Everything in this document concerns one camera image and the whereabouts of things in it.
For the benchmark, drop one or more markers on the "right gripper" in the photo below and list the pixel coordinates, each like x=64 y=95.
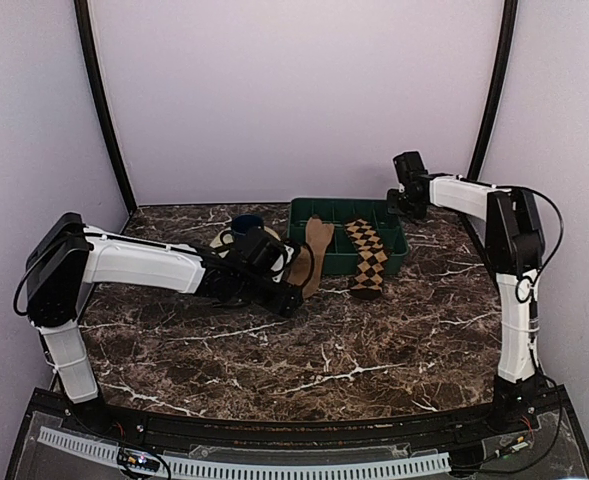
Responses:
x=393 y=207

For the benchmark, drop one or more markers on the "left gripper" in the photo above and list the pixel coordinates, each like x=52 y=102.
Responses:
x=285 y=300

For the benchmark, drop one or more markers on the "green divided plastic tray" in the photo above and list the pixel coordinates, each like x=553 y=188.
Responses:
x=341 y=256

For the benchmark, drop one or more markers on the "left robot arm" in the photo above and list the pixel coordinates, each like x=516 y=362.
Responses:
x=73 y=254

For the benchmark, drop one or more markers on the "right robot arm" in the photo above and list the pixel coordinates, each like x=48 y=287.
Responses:
x=514 y=247

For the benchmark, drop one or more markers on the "cream round coaster plate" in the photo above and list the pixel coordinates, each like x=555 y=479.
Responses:
x=225 y=237

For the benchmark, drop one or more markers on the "dark blue enamel mug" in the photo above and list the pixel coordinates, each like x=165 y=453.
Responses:
x=246 y=225

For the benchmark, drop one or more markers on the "brown argyle sock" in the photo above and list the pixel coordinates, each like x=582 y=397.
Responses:
x=372 y=257

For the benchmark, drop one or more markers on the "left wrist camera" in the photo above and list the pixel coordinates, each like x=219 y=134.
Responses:
x=288 y=251

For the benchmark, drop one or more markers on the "right black frame post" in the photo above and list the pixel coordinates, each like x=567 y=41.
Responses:
x=495 y=88

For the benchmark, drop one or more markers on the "black frame post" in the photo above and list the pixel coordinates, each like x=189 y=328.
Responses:
x=495 y=88
x=102 y=109

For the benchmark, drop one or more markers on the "black front rail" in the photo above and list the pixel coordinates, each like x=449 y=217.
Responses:
x=452 y=430

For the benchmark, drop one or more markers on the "left black frame post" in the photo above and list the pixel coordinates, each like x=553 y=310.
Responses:
x=102 y=109

